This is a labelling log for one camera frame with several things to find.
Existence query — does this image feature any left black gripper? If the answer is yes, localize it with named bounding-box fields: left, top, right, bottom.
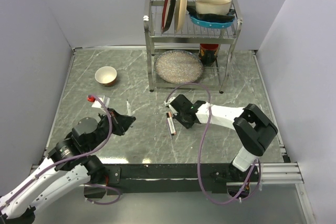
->
left=86, top=107, right=135, bottom=151

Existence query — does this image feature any white pen orange cap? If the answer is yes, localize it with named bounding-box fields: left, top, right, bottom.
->
left=168, top=112, right=176, bottom=135

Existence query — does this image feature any green white pen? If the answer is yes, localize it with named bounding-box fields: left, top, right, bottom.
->
left=126, top=100, right=132, bottom=116

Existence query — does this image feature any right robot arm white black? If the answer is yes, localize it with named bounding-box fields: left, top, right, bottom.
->
left=165, top=94, right=278, bottom=181

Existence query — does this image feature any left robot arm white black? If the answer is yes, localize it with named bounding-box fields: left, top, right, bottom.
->
left=1, top=109, right=136, bottom=223

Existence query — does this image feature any speckled grey plate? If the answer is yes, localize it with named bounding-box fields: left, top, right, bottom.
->
left=154, top=50, right=204, bottom=84

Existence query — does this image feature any small cream bowl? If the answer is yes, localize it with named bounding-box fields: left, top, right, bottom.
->
left=95, top=66, right=118, bottom=87

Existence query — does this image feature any red black mug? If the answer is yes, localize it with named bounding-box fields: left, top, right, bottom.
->
left=198, top=44, right=219, bottom=66

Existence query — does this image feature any steel dish rack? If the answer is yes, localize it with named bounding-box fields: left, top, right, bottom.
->
left=143, top=0, right=243, bottom=94

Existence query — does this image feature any blue dotted dish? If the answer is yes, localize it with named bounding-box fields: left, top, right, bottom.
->
left=190, top=16, right=235, bottom=29

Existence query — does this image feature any beige plate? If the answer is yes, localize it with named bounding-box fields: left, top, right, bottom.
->
left=174, top=0, right=187, bottom=33

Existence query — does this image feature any black dish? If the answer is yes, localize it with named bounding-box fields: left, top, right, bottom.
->
left=186, top=5, right=235, bottom=23

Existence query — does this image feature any red black plate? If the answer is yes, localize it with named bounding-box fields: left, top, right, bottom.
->
left=161, top=0, right=176, bottom=34

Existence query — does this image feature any cream ceramic bowl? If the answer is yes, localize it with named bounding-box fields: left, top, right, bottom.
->
left=195, top=0, right=232, bottom=15

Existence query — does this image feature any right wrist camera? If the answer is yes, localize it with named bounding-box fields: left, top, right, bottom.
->
left=164, top=97, right=175, bottom=108

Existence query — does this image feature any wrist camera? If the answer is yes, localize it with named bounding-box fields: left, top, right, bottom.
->
left=164, top=97, right=175, bottom=108
left=87, top=95, right=110, bottom=110

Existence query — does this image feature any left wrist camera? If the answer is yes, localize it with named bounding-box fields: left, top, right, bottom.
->
left=87, top=95, right=110, bottom=110

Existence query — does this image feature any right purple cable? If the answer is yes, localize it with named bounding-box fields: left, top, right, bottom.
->
left=166, top=82, right=259, bottom=205

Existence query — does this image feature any purple cable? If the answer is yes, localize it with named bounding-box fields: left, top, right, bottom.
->
left=166, top=82, right=259, bottom=205
left=0, top=94, right=123, bottom=206

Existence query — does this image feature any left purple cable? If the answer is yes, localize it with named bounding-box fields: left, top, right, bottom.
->
left=0, top=94, right=123, bottom=206

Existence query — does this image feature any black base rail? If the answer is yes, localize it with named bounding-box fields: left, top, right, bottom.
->
left=89, top=163, right=248, bottom=194

